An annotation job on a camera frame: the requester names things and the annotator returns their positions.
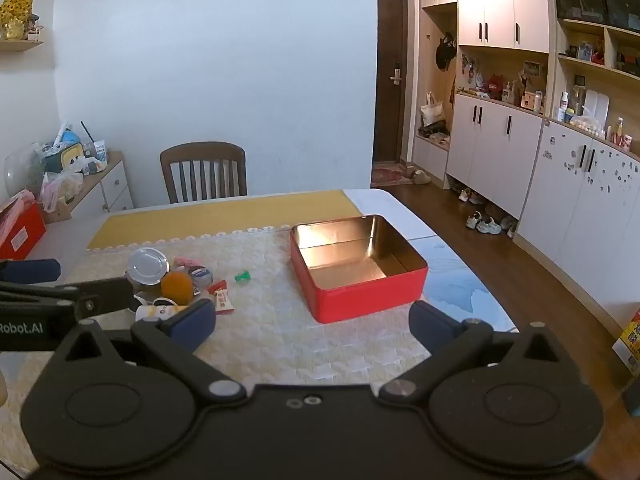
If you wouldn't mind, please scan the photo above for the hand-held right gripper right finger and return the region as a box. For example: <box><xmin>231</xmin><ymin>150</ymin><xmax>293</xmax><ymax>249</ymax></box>
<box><xmin>377</xmin><ymin>301</ymin><xmax>573</xmax><ymax>403</ymax></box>

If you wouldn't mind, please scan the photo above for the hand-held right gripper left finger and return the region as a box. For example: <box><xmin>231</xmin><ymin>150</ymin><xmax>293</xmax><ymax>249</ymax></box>
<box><xmin>54</xmin><ymin>299</ymin><xmax>248</xmax><ymax>403</ymax></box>

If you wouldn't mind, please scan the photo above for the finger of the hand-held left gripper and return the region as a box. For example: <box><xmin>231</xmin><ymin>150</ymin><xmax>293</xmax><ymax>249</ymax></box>
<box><xmin>0</xmin><ymin>258</ymin><xmax>62</xmax><ymax>285</ymax></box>
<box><xmin>0</xmin><ymin>277</ymin><xmax>135</xmax><ymax>320</ymax></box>

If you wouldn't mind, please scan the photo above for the red and white packet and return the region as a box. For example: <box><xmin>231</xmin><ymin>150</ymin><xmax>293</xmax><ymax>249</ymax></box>
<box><xmin>207</xmin><ymin>280</ymin><xmax>236</xmax><ymax>316</ymax></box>

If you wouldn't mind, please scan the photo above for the orange ball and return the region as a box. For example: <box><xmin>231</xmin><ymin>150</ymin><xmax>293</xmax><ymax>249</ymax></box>
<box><xmin>160</xmin><ymin>271</ymin><xmax>195</xmax><ymax>307</ymax></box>

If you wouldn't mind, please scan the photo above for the round gold tin can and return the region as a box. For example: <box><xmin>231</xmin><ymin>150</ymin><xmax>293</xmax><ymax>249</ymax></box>
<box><xmin>126</xmin><ymin>247</ymin><xmax>170</xmax><ymax>301</ymax></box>

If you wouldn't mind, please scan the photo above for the red tin box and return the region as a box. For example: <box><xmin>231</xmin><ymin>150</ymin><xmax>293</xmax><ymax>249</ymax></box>
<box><xmin>290</xmin><ymin>214</ymin><xmax>429</xmax><ymax>324</ymax></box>

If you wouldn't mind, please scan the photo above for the red cardboard box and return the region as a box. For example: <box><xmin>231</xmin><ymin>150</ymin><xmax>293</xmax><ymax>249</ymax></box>
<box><xmin>0</xmin><ymin>202</ymin><xmax>47</xmax><ymax>261</ymax></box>

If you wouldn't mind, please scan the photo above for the light blue printed mat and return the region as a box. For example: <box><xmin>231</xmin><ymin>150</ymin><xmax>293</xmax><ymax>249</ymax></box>
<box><xmin>402</xmin><ymin>235</ymin><xmax>518</xmax><ymax>333</ymax></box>

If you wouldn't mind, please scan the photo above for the clear plastic bag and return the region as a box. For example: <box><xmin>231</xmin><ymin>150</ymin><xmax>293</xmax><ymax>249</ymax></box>
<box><xmin>41</xmin><ymin>169</ymin><xmax>85</xmax><ymax>212</ymax></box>

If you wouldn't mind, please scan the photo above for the beige lace-edged tablecloth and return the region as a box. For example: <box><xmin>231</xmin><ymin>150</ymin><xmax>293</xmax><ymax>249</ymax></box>
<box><xmin>0</xmin><ymin>225</ymin><xmax>436</xmax><ymax>471</ymax></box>

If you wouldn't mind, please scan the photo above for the white drawer cabinet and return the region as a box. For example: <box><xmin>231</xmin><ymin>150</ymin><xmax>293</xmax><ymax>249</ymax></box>
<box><xmin>37</xmin><ymin>151</ymin><xmax>135</xmax><ymax>226</ymax></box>

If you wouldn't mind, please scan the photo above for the yellow table mat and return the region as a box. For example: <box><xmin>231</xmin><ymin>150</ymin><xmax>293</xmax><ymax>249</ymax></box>
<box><xmin>86</xmin><ymin>189</ymin><xmax>362</xmax><ymax>251</ymax></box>

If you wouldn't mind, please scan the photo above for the blue and yellow cartoon box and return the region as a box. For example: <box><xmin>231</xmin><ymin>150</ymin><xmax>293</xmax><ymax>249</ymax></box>
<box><xmin>42</xmin><ymin>130</ymin><xmax>86</xmax><ymax>173</ymax></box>

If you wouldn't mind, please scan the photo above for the patterned door rug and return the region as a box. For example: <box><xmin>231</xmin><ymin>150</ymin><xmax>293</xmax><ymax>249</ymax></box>
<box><xmin>371</xmin><ymin>162</ymin><xmax>416</xmax><ymax>186</ymax></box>

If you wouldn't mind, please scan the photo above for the white shoe bench cabinet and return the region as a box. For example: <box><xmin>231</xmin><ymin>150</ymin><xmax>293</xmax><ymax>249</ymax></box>
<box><xmin>412</xmin><ymin>132</ymin><xmax>451</xmax><ymax>181</ymax></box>

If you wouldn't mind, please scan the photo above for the brown wooden chair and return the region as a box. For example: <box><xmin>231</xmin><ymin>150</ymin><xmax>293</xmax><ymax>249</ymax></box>
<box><xmin>160</xmin><ymin>142</ymin><xmax>248</xmax><ymax>205</ymax></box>

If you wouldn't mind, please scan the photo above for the white lower cabinet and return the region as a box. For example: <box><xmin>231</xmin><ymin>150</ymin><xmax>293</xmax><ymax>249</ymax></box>
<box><xmin>446</xmin><ymin>94</ymin><xmax>544</xmax><ymax>221</ymax></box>

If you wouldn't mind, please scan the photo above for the white sticker-covered cabinet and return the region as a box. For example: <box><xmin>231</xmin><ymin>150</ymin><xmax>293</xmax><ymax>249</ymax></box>
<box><xmin>515</xmin><ymin>120</ymin><xmax>640</xmax><ymax>343</ymax></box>

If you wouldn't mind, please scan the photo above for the dark bag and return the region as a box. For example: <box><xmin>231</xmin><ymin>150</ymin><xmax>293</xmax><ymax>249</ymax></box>
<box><xmin>417</xmin><ymin>121</ymin><xmax>450</xmax><ymax>140</ymax></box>

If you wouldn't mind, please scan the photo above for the yellow cardboard box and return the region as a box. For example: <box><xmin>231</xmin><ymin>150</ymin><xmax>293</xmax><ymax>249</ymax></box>
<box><xmin>612</xmin><ymin>307</ymin><xmax>640</xmax><ymax>366</ymax></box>

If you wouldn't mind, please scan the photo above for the dark wooden door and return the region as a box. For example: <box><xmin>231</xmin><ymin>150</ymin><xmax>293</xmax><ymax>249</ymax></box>
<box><xmin>372</xmin><ymin>0</ymin><xmax>416</xmax><ymax>163</ymax></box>

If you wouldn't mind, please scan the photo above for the white tote bag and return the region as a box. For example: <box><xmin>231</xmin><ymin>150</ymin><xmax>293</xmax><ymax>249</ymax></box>
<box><xmin>419</xmin><ymin>91</ymin><xmax>445</xmax><ymax>126</ymax></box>

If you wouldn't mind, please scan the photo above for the clear bag of small items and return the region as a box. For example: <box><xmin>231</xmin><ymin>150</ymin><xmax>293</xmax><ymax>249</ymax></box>
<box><xmin>570</xmin><ymin>115</ymin><xmax>605</xmax><ymax>137</ymax></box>

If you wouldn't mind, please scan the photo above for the golden ornament figurine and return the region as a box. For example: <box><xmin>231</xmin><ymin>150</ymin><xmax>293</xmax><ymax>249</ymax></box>
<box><xmin>0</xmin><ymin>0</ymin><xmax>35</xmax><ymax>41</ymax></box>

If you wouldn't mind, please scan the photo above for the white upper cabinet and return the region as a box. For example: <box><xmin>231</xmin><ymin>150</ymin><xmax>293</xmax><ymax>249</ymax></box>
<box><xmin>420</xmin><ymin>0</ymin><xmax>551</xmax><ymax>53</ymax></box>

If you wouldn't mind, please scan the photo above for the wooden open shelf unit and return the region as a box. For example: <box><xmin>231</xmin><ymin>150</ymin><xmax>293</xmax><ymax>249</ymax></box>
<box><xmin>547</xmin><ymin>17</ymin><xmax>640</xmax><ymax>161</ymax></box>

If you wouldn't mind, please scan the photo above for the wooden wall shelf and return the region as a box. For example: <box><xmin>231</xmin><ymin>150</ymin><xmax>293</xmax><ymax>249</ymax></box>
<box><xmin>0</xmin><ymin>39</ymin><xmax>45</xmax><ymax>54</ymax></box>

